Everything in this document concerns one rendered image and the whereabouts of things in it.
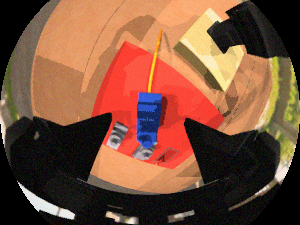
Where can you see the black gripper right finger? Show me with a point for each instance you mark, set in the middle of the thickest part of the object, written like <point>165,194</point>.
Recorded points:
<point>213,149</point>

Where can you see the red flat deck panel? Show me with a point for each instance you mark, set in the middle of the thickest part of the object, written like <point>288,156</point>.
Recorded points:
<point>128,74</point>

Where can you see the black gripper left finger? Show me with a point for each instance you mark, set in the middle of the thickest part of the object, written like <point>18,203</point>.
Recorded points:
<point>78,143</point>

